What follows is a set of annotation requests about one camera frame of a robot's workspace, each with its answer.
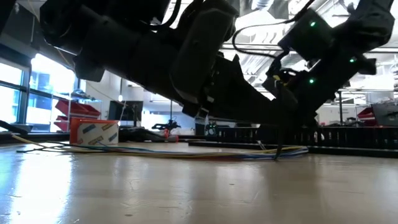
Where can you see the orange tape dispenser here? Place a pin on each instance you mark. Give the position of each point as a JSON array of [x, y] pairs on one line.
[[93, 133]]

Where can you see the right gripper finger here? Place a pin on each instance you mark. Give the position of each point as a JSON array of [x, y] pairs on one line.
[[289, 112]]

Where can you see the red storage bin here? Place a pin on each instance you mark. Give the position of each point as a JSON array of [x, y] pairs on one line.
[[77, 109], [62, 124], [367, 116]]

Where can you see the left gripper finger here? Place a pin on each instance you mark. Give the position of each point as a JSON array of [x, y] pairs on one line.
[[242, 87], [233, 110]]

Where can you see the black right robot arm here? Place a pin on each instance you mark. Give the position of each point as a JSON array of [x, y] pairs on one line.
[[367, 28]]

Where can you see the black stand with pole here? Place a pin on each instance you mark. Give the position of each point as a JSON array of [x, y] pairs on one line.
[[166, 126]]

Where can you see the black background monitor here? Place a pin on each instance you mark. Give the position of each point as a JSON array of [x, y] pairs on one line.
[[124, 113]]

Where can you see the black duct cover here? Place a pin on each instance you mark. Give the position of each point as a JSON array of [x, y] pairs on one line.
[[357, 152]]

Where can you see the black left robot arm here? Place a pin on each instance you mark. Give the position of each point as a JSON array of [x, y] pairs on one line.
[[118, 46]]

